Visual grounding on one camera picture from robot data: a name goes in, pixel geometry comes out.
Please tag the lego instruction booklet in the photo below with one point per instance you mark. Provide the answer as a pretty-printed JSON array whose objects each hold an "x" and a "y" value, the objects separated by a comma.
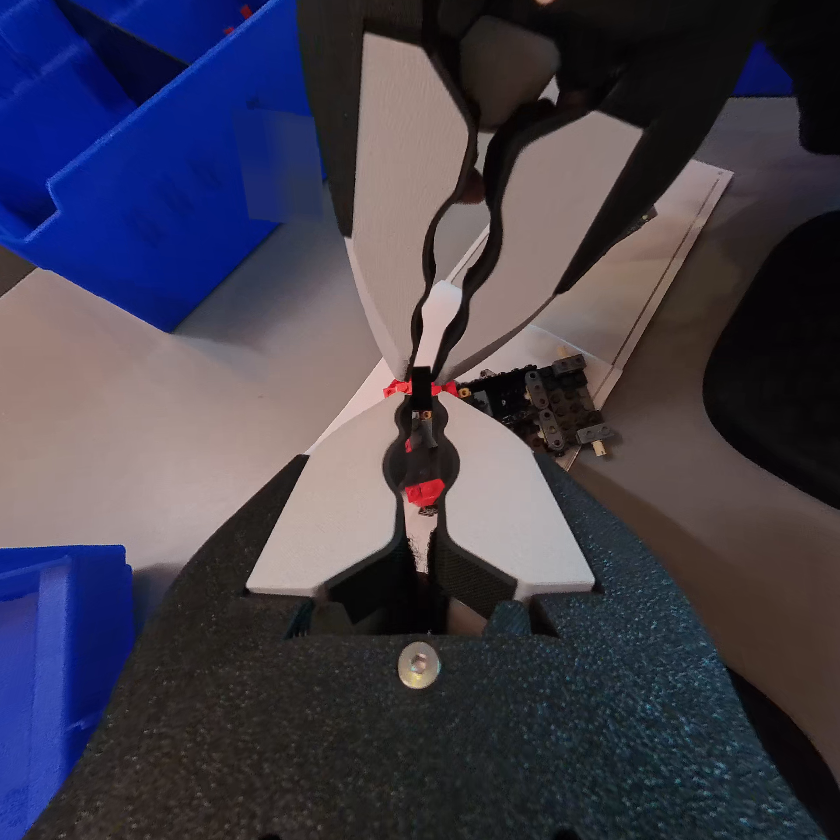
[{"x": 663, "y": 216}]

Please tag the person's right hand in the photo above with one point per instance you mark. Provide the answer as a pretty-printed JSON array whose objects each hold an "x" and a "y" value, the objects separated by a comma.
[{"x": 472, "y": 190}]

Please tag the small black lego piece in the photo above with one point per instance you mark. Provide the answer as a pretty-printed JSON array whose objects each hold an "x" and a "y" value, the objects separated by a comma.
[{"x": 420, "y": 382}]

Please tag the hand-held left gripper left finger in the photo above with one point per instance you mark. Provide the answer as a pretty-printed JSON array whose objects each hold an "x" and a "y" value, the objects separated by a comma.
[{"x": 328, "y": 525}]

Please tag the person's right forearm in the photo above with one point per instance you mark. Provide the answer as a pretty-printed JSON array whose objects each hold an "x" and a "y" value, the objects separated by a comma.
[{"x": 814, "y": 65}]

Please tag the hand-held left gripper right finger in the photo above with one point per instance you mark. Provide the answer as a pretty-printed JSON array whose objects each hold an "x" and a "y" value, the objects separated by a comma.
[{"x": 512, "y": 525}]

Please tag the blue divided plastic bin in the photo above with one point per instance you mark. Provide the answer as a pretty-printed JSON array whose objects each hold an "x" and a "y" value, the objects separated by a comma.
[{"x": 131, "y": 197}]

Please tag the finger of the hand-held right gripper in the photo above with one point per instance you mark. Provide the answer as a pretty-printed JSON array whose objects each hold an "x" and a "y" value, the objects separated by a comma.
[
  {"x": 394, "y": 164},
  {"x": 558, "y": 197}
]

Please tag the black dimpled cushion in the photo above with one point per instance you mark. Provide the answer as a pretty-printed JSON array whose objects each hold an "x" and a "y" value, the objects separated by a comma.
[{"x": 781, "y": 367}]

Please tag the red and black lego car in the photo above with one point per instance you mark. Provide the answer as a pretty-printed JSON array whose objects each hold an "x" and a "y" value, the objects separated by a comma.
[{"x": 558, "y": 407}]

